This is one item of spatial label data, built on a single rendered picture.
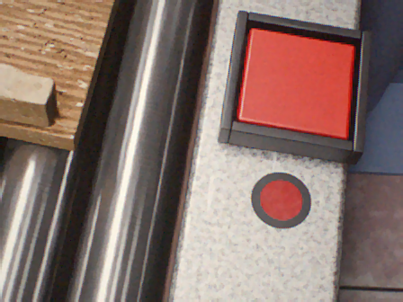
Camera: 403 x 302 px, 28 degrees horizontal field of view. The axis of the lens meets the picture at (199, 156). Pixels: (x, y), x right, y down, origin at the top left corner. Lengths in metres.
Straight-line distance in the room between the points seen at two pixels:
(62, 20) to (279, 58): 0.12
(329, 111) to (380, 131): 1.08
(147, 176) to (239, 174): 0.05
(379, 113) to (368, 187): 0.15
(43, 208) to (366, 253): 1.06
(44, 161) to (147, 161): 0.05
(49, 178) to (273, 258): 0.12
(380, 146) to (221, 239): 1.11
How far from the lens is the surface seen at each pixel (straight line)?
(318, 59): 0.45
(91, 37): 0.44
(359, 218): 1.45
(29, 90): 0.39
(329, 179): 0.44
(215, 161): 0.43
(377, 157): 1.49
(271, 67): 0.44
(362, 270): 1.42
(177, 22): 0.47
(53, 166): 0.42
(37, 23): 0.45
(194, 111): 0.49
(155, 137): 0.43
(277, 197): 0.42
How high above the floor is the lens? 1.30
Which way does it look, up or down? 65 degrees down
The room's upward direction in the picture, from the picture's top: 11 degrees clockwise
